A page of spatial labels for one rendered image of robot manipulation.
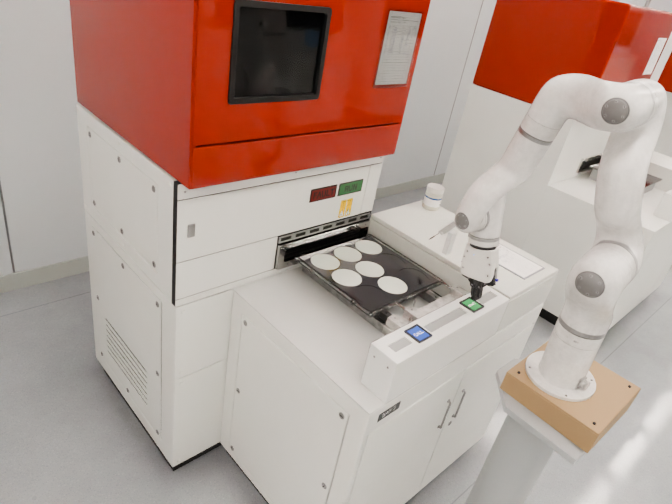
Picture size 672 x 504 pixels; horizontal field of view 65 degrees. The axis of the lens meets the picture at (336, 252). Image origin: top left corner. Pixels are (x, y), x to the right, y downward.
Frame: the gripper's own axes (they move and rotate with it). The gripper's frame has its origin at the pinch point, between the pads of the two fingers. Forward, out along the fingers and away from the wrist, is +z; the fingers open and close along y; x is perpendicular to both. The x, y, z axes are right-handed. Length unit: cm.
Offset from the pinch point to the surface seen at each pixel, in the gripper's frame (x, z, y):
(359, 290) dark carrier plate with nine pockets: -18.2, 4.8, -30.6
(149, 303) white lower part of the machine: -66, 12, -79
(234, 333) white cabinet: -46, 23, -61
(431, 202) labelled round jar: 41, -10, -48
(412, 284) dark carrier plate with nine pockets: 0.6, 6.0, -24.1
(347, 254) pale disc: -6.2, 1.0, -48.3
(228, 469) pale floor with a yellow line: -46, 88, -70
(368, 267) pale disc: -5.5, 3.0, -38.7
